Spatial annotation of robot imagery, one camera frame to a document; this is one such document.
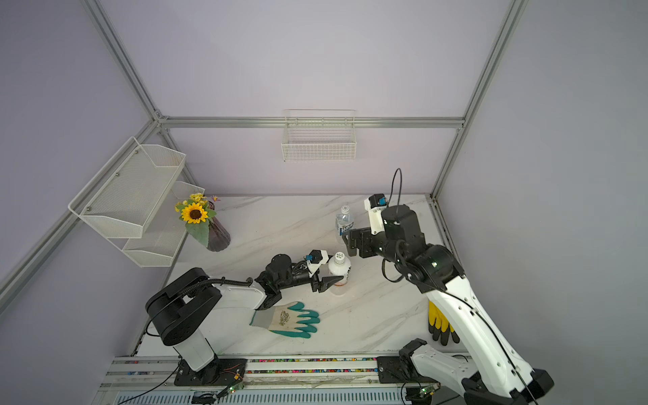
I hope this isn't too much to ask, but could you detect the white mesh upper shelf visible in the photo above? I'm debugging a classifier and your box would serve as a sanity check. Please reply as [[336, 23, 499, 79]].
[[69, 138, 186, 239]]

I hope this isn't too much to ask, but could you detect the white wire wall basket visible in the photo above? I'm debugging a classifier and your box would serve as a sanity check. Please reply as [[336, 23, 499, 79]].
[[281, 109, 357, 162]]

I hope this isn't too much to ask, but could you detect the dark glass flower vase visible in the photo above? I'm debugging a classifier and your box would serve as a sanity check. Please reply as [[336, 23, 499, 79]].
[[207, 216, 231, 251]]

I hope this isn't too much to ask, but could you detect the clear small water bottle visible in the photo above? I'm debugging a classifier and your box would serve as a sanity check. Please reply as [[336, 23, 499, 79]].
[[336, 208, 354, 240]]

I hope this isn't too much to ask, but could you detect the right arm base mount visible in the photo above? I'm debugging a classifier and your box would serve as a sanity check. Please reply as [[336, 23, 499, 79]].
[[376, 356, 435, 384]]

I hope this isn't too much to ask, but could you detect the white mesh shelf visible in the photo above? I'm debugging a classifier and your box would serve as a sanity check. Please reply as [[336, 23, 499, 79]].
[[121, 182, 204, 268], [69, 138, 186, 239]]

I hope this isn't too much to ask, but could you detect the artificial sunflower bouquet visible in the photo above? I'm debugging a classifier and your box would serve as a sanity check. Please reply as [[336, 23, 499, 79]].
[[174, 192, 216, 247]]

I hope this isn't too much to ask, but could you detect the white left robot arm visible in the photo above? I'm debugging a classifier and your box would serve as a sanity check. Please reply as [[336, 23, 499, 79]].
[[145, 250, 346, 371]]

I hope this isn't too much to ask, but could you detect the white mesh lower shelf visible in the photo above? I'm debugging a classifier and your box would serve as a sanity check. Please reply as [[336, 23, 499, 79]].
[[121, 182, 204, 268]]

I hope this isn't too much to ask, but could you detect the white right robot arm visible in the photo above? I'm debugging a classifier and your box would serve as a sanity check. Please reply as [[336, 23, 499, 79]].
[[345, 194, 555, 404]]

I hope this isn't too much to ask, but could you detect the yellow black work glove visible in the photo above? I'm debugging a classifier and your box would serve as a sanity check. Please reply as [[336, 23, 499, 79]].
[[428, 301, 461, 346]]

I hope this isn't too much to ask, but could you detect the white label tea bottle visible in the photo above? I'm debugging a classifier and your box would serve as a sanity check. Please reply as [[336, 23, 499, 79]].
[[327, 253, 351, 296]]

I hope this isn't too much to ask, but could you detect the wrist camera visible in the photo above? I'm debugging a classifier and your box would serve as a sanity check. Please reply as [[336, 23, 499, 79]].
[[364, 193, 387, 235], [305, 250, 330, 276]]

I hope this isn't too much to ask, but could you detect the green white work glove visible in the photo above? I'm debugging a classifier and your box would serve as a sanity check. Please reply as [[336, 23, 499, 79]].
[[250, 301, 321, 339]]

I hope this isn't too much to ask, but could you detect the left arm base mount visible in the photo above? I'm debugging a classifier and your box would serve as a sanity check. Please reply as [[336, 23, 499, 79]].
[[174, 356, 248, 386]]

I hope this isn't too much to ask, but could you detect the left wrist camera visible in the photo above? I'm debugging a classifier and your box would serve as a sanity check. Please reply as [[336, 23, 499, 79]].
[[305, 250, 330, 276]]

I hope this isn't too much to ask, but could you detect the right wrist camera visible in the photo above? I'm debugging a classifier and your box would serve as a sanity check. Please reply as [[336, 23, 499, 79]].
[[364, 193, 387, 235]]

